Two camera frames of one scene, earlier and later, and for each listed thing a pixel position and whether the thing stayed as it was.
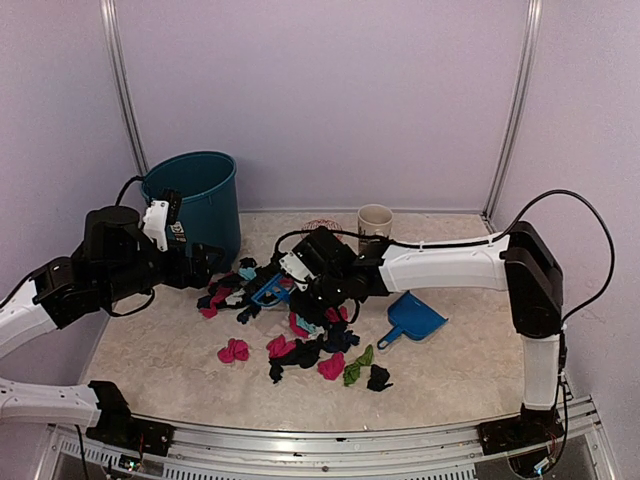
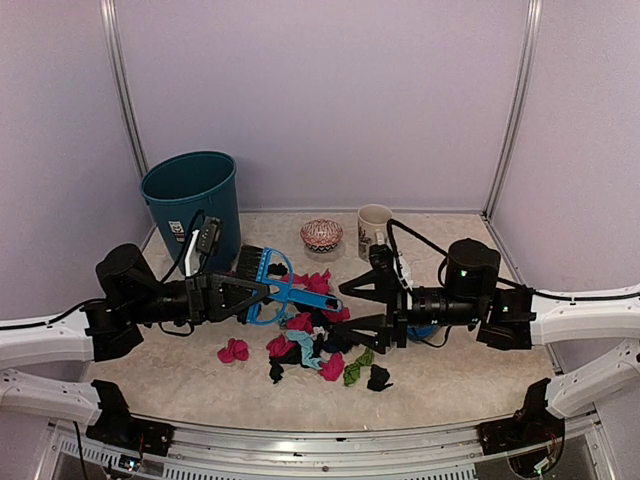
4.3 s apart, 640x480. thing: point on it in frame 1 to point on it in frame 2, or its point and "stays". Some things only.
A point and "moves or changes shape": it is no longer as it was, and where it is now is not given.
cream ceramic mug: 374,219 stays
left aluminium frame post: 108,7 stays
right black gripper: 308,313 to 382,325
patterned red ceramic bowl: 329,224 stays
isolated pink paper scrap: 235,350 stays
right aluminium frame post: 515,109 stays
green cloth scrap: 351,372 stays
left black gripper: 198,276 to 208,296
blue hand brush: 272,293 moves or changes shape
